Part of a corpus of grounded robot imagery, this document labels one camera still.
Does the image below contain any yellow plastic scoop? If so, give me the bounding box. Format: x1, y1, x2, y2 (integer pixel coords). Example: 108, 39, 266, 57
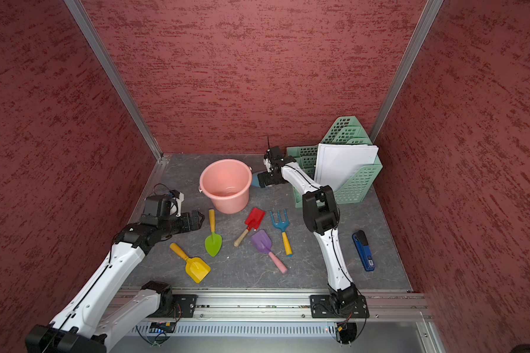
169, 243, 211, 283

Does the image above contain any red shovel wooden handle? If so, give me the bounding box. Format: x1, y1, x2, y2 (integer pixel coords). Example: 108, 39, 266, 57
234, 207, 265, 247

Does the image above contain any blue fork rake yellow handle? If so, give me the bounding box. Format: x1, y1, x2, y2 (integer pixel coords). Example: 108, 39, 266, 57
269, 209, 293, 257

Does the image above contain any purple shovel pink handle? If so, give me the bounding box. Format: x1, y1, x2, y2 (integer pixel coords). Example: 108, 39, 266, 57
250, 229, 288, 274

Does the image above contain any teal pink spray bottle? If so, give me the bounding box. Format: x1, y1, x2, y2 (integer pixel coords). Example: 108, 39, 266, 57
251, 173, 266, 188

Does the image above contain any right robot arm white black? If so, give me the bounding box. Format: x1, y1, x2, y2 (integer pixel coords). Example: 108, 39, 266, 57
256, 146, 359, 315

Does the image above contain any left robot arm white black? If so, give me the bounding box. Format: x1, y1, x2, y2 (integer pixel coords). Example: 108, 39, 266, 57
25, 190, 205, 352

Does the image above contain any pink plastic bucket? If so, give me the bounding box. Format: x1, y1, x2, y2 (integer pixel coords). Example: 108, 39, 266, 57
199, 159, 253, 214

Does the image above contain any white paper stack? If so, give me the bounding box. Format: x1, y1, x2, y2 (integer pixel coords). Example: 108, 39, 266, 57
314, 144, 378, 191

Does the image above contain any green mesh file organizer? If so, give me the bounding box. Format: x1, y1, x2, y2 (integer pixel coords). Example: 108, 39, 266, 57
286, 116, 383, 204

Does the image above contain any blue black stapler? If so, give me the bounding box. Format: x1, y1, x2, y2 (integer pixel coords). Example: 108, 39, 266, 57
352, 230, 375, 272

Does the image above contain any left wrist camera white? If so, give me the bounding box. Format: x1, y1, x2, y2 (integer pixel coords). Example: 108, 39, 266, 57
169, 190, 184, 217

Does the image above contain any green trowel yellow handle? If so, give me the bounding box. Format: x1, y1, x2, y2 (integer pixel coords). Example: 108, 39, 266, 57
205, 209, 222, 257

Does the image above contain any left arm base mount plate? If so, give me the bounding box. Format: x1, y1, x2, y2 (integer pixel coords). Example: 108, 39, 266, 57
160, 294, 198, 321

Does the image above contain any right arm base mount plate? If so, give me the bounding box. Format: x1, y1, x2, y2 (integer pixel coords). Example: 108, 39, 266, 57
309, 295, 370, 319

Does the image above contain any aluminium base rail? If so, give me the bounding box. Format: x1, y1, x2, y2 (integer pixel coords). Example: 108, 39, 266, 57
96, 288, 447, 353

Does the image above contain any right aluminium corner post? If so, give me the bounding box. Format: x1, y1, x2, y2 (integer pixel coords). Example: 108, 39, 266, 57
370, 0, 444, 143

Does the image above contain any aluminium corner post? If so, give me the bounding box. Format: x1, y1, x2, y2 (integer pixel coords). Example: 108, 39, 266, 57
63, 0, 164, 162
370, 0, 444, 143

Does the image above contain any left aluminium corner post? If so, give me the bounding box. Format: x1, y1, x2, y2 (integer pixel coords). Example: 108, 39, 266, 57
63, 0, 164, 162

